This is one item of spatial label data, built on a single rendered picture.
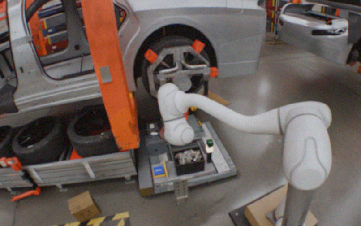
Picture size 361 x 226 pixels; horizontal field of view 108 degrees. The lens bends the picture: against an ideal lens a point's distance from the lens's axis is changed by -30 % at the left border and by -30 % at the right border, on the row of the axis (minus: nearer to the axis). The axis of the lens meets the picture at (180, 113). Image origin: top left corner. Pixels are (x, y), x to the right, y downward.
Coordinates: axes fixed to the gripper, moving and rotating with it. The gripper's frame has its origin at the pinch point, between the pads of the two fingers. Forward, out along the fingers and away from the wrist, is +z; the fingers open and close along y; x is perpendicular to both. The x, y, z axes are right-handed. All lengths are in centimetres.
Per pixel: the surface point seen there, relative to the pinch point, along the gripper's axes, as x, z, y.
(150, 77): 45, 36, 12
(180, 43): 74, 20, 32
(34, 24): 202, 261, -160
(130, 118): 9.5, 14.8, -10.8
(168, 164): -24.2, 12.4, 16.3
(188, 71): 45, 7, 31
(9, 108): 21, 103, -127
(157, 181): -33.7, 5.2, 4.7
